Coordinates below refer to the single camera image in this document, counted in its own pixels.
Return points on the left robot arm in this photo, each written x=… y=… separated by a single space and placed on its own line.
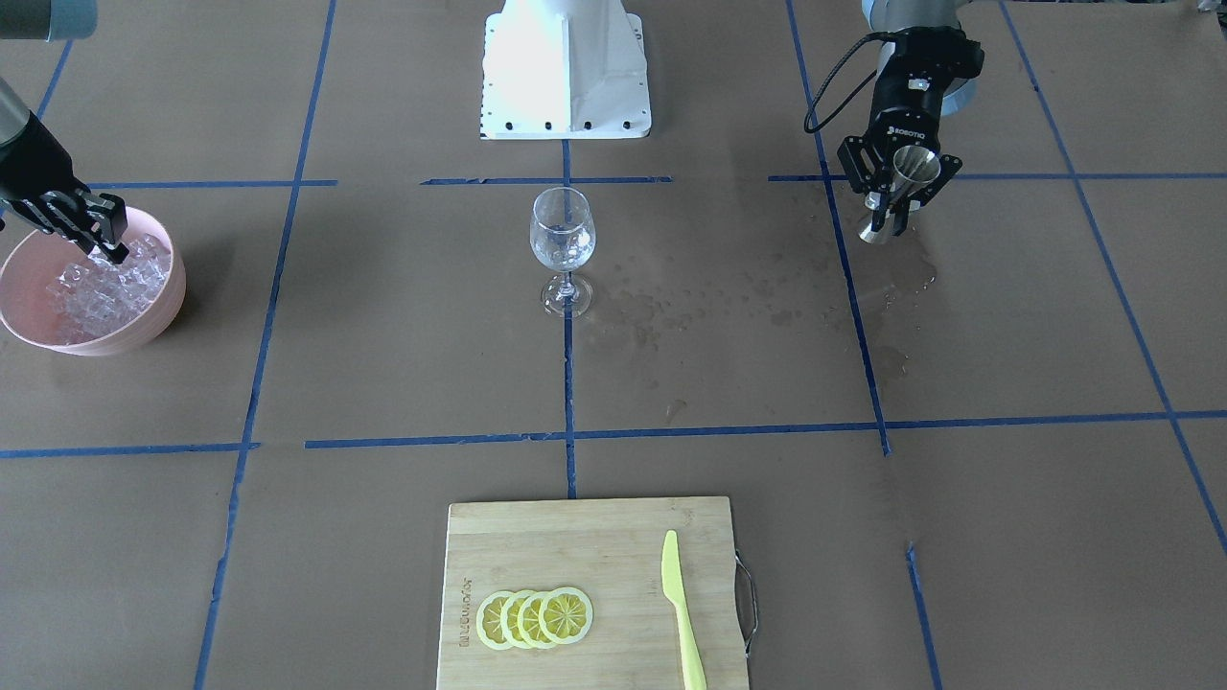
x=889 y=16

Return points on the yellow plastic knife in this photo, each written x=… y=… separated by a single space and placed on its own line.
x=672 y=585

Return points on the clear wine glass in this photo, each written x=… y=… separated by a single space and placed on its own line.
x=563 y=238

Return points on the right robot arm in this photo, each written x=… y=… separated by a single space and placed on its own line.
x=49 y=21

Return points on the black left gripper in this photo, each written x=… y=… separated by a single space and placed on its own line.
x=901 y=113

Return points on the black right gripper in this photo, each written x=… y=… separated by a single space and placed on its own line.
x=31 y=161

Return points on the steel jigger measuring cup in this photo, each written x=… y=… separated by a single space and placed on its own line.
x=911 y=170

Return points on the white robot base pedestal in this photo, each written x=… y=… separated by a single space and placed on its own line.
x=564 y=70

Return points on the lemon slice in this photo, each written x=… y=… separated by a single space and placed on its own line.
x=530 y=629
x=489 y=624
x=509 y=618
x=565 y=616

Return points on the clear ice cubes pile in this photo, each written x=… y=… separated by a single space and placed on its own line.
x=92 y=297

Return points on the pink bowl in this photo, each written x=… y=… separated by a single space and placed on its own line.
x=39 y=258

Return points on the bamboo cutting board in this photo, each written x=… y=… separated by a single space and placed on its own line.
x=611 y=549

